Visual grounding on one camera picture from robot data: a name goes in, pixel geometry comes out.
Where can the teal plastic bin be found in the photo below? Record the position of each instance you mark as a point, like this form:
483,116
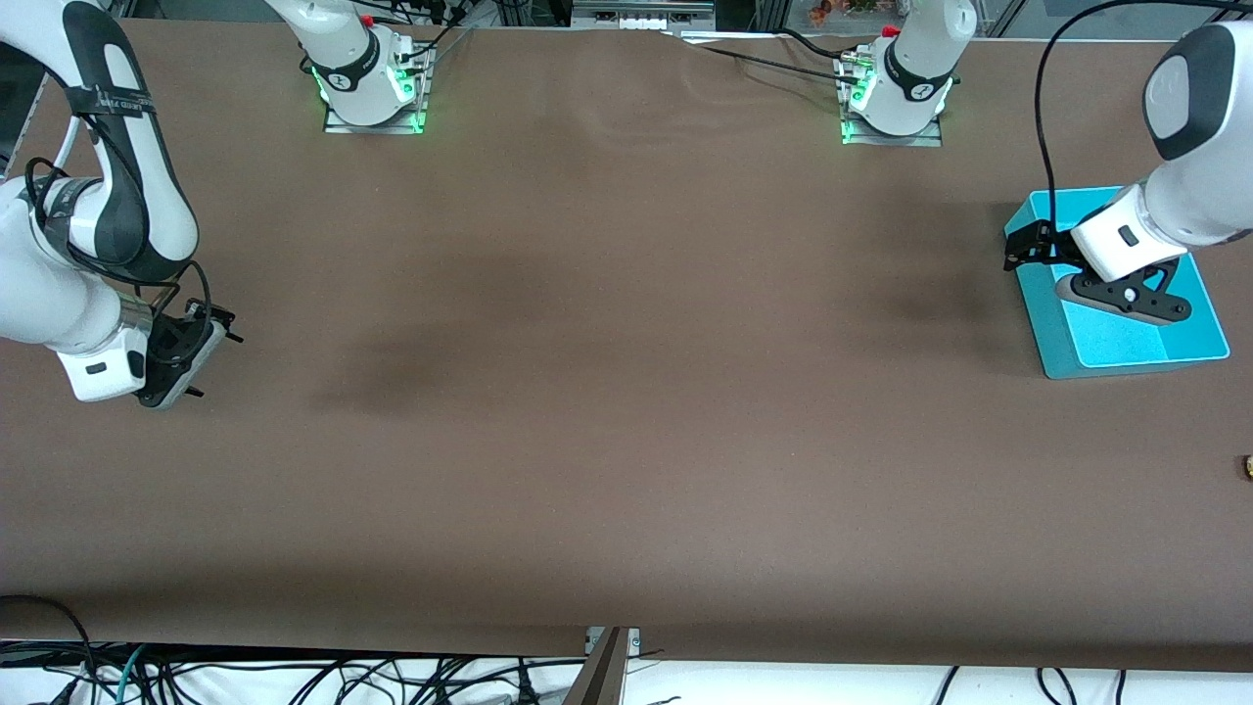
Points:
1106,343

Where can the brown table cover mat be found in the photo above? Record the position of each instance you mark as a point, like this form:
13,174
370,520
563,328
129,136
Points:
626,392

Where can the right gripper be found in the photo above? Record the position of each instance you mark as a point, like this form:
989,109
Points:
172,343

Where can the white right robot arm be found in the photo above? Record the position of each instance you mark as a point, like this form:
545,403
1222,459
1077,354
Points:
117,196

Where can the dark diagonal bar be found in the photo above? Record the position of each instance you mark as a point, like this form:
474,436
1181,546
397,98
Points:
597,681

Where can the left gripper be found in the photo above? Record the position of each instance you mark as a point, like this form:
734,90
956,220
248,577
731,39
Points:
1044,245

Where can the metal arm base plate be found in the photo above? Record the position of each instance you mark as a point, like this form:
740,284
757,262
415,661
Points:
881,140
392,127

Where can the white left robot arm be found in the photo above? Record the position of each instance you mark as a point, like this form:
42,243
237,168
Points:
915,69

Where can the metal table edge bracket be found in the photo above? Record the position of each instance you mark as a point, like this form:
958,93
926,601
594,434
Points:
612,641

